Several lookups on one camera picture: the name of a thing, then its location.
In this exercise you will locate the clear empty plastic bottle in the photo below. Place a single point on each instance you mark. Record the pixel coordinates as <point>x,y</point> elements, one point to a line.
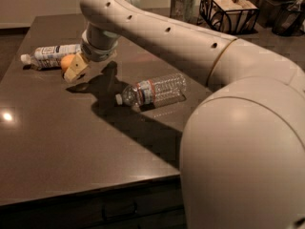
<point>162,90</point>

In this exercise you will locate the orange fruit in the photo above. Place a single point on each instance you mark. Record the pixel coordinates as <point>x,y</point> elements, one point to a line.
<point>66,61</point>

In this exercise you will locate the white labelled water bottle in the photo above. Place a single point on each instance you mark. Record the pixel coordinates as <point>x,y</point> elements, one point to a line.
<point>48,57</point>

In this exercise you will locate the dark cabinet with drawers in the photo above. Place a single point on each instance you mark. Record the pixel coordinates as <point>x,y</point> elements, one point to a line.
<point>150,204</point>

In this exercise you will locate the metal cup with utensils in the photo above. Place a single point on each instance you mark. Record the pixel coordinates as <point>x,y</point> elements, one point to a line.
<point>182,10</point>

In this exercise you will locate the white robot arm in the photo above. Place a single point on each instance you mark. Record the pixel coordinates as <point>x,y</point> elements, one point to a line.
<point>242,152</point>

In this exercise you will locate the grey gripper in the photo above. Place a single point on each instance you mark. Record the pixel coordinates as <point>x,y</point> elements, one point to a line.
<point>97,53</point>

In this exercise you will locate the black wire basket with packets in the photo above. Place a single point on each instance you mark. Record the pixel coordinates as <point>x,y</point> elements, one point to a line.
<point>229,16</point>

